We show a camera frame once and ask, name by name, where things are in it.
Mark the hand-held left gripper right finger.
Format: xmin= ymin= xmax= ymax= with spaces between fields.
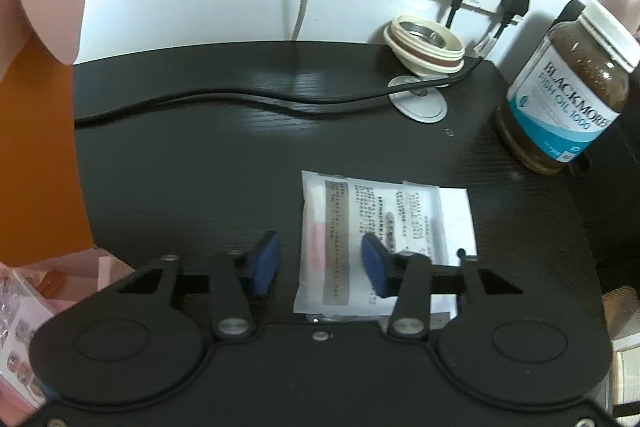
xmin=361 ymin=233 xmax=525 ymax=339

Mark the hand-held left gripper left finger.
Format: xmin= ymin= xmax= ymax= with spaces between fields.
xmin=105 ymin=231 xmax=282 ymax=340

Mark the white instruction packet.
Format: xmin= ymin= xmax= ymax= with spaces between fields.
xmin=292 ymin=170 xmax=478 ymax=323

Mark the pink cardboard box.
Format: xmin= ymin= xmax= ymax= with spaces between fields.
xmin=0 ymin=0 xmax=137 ymax=427

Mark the pink nail sticker packet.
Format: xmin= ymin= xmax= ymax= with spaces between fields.
xmin=0 ymin=307 xmax=53 ymax=410

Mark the black wooden desktop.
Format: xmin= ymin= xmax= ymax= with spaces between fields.
xmin=72 ymin=41 xmax=611 ymax=427

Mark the grey desk grommet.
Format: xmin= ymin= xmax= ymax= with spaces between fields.
xmin=389 ymin=74 xmax=447 ymax=124

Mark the cream round lid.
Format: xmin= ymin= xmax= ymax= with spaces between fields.
xmin=384 ymin=14 xmax=467 ymax=78

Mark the brown supplement bottle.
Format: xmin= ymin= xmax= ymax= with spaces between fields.
xmin=495 ymin=0 xmax=640 ymax=175

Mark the black power cable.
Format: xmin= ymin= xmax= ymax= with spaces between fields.
xmin=74 ymin=52 xmax=486 ymax=128

